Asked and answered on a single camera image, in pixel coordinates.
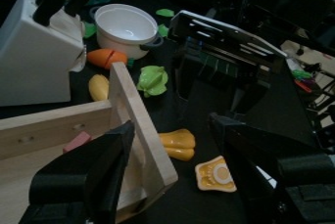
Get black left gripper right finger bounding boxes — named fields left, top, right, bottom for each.
left=208, top=112, right=335, bottom=224

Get green toy lettuce leaf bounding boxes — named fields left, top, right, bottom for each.
left=137, top=65, right=170, bottom=99

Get green and red background clutter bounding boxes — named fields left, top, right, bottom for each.
left=291, top=68, right=314, bottom=94

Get yellow toy lemon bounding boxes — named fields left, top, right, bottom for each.
left=87, top=73, right=111, bottom=102

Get pink toy block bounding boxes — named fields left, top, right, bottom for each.
left=62, top=131, right=92, bottom=155

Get small green toy leaf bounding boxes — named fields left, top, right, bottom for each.
left=154, top=8, right=175, bottom=19
left=157, top=23, right=171, bottom=38
left=82, top=21, right=98, bottom=39

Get white knife block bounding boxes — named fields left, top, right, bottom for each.
left=0, top=0, right=88, bottom=107

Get white toy pot grey handles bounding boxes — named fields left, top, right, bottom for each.
left=88, top=3, right=165, bottom=61

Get black rack with white rim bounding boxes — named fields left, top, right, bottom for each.
left=166, top=9, right=289, bottom=106

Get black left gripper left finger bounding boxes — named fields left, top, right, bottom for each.
left=19, top=119, right=137, bottom=224

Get orange toy carrot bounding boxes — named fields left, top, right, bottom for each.
left=86, top=48, right=130, bottom=70

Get yellow toy squash half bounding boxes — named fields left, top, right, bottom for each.
left=157, top=128, right=197, bottom=162

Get light wooden crate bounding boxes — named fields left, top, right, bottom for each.
left=0, top=61, right=180, bottom=224

